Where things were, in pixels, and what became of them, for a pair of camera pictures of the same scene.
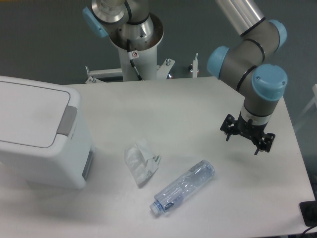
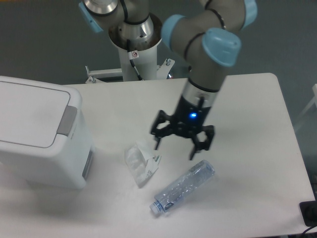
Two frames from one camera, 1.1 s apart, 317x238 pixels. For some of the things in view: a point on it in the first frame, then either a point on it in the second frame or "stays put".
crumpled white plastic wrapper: x=141 y=161 stays put
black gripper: x=244 y=128 → x=188 y=120
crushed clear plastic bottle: x=199 y=174 stays put
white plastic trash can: x=44 y=139 stays put
